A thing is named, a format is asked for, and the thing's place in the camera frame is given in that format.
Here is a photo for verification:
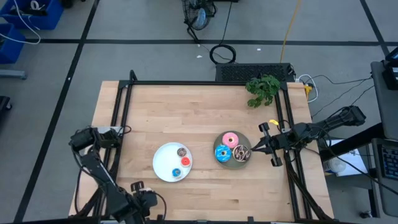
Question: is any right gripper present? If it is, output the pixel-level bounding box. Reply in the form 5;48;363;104
251;121;295;167

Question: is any large pink frosted donut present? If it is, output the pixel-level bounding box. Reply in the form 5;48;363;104
221;132;240;149

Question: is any large blue frosted donut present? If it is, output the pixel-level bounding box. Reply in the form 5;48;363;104
214;144;233;163

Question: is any grey round plate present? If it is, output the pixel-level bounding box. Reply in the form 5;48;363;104
213;130;252;170

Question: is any white round plate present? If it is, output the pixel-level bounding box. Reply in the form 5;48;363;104
152;142;193;183

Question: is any green leafy plant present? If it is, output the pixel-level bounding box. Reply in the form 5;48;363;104
244;74;281;109

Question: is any clear plastic cup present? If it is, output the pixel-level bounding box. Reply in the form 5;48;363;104
328;157;346;174

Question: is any black computer case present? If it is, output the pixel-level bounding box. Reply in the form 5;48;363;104
215;63;295;83

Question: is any white paper sheet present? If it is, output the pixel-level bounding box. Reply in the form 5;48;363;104
323;138;369;177

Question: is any black desk beam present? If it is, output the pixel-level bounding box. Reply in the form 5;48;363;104
319;123;385;162

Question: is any grey desk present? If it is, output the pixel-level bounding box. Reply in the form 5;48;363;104
370;60;398;141
371;138;398;218

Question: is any black keyboard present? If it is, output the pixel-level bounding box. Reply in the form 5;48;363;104
381;144;398;181

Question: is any black floor fan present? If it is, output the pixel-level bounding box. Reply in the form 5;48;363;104
182;0;217;43

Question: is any black laptop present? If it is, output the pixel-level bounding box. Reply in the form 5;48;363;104
381;46;398;91

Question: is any black chair base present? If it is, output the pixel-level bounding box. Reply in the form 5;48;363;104
0;95;13;113

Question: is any grey metal bar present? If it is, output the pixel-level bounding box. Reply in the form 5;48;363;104
0;68;27;80

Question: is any large blue storage bin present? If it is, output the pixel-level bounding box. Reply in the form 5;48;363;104
0;0;65;31

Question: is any white power cable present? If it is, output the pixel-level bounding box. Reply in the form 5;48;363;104
295;73;320;103

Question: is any black aluminium table frame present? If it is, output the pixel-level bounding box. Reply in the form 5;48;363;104
74;70;335;223

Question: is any coiled black cable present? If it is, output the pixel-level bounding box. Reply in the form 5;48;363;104
209;44;237;65

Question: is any yellow hanging cable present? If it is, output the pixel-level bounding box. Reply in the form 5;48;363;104
279;0;302;63

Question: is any black hanging cable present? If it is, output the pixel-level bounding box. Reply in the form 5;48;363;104
221;0;233;46

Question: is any white loose cable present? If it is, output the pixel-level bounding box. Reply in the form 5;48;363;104
0;0;42;45

